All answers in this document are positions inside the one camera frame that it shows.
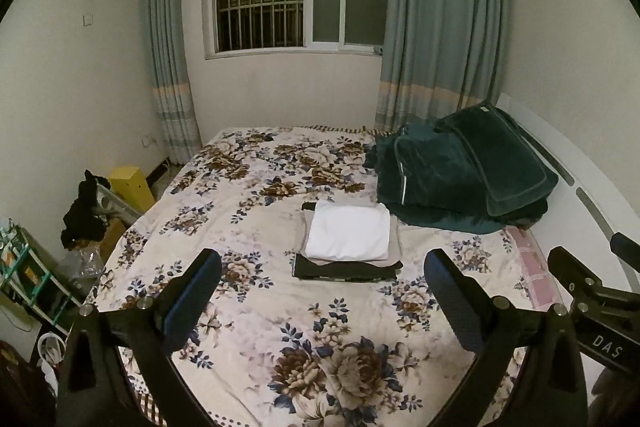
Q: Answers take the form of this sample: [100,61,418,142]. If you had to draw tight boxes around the dark green blanket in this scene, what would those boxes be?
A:
[364,121,551,236]

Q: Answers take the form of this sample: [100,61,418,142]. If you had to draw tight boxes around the white round basket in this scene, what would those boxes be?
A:
[37,332,68,383]

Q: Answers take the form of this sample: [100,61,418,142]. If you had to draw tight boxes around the dark green pillow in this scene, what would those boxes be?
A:
[433,102,560,218]

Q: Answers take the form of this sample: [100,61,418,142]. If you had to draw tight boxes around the narrow blue-green curtain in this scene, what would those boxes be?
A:
[142,0,203,165]

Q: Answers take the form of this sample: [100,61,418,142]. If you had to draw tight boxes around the yellow box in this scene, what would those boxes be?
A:
[108,165,156,214]

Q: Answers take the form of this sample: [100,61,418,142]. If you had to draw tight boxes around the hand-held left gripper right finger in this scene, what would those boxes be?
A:
[423,248,587,427]

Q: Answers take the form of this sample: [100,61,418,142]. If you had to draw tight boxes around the floral bedsheet bed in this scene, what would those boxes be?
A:
[82,124,566,427]

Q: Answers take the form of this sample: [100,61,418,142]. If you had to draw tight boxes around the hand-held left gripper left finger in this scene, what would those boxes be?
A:
[56,248,223,427]

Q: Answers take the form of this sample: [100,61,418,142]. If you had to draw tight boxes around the red bag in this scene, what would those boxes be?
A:
[0,339,56,427]

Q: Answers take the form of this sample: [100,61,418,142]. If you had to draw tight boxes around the pink checked sheet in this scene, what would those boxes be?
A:
[500,226,568,310]

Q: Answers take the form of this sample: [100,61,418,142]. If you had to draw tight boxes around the white headboard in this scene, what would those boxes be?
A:
[492,93,640,293]

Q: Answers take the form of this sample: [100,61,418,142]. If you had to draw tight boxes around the folded beige shirt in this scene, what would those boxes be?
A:
[300,202,404,267]

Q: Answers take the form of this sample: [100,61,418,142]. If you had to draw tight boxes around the person's right forearm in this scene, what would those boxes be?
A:
[590,367,640,427]

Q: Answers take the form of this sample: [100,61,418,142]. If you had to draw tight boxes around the folded black garment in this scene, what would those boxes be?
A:
[292,253,405,283]

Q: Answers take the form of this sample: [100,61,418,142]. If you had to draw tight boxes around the wide blue-green curtain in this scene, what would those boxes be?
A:
[374,0,512,132]

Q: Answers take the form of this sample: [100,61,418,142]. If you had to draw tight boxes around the cardboard box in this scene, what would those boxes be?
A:
[99,219,127,263]

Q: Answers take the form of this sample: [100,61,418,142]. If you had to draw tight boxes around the grey metal rack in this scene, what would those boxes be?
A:
[95,185,143,228]

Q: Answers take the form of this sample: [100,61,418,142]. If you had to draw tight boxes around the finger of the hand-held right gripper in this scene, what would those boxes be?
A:
[547,246,604,300]
[610,232,640,270]

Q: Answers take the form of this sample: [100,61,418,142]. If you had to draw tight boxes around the black hanging clothes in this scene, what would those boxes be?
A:
[61,170,113,250]

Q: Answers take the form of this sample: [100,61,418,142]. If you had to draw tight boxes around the teal storage shelf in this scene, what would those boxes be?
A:
[0,224,85,324]

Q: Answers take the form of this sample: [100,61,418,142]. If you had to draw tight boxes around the white t-shirt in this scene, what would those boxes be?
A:
[305,200,392,263]

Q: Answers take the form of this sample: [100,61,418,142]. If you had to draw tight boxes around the clear plastic bag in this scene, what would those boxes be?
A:
[56,242,108,295]

